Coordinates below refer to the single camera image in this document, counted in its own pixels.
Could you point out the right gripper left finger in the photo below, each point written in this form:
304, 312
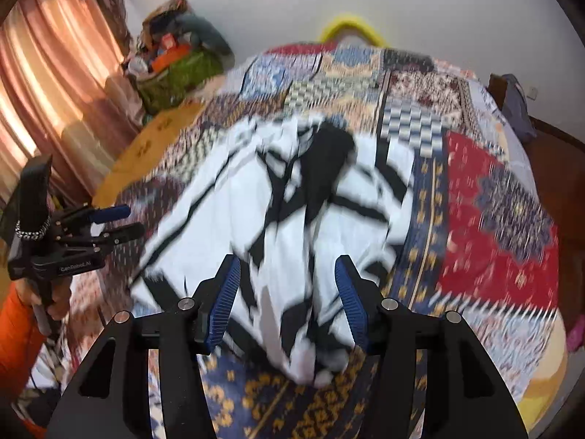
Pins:
108, 396

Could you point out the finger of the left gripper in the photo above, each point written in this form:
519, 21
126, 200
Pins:
77, 218
113, 237

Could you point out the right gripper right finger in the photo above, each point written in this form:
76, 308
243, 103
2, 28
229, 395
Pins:
465, 397

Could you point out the black and white patterned shirt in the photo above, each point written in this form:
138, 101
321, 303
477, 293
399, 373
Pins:
289, 198

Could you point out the orange sleeved left forearm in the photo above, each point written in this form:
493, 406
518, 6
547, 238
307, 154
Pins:
20, 343

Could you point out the pink orange window curtain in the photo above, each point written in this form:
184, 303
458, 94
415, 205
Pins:
64, 94

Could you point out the green patterned storage bag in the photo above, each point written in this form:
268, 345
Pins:
168, 88

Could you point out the orange box on pile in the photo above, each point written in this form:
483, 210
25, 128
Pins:
172, 55

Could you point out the brown bag on pile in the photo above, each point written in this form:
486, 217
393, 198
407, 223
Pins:
161, 17

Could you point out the grey green plush toy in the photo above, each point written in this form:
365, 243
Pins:
204, 35

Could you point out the grey blue bag on floor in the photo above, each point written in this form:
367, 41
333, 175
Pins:
515, 110

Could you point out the yellow curved foam tube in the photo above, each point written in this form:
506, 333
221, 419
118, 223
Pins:
348, 25

